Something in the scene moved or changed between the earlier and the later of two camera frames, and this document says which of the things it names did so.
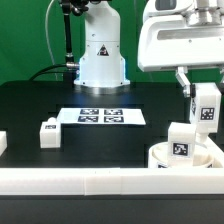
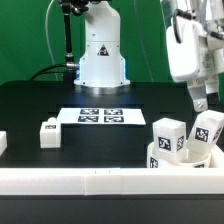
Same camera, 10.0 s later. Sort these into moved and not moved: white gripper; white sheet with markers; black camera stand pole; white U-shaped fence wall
Moved: white gripper
Not moved: white U-shaped fence wall; black camera stand pole; white sheet with markers
